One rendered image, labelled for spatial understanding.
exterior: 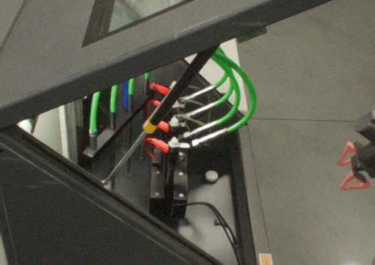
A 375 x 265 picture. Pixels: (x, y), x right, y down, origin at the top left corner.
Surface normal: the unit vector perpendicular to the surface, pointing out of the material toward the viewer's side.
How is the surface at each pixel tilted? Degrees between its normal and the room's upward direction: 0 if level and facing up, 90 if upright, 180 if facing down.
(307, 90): 0
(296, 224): 0
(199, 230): 0
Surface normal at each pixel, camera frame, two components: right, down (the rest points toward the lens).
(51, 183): 0.02, 0.65
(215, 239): 0.11, -0.76
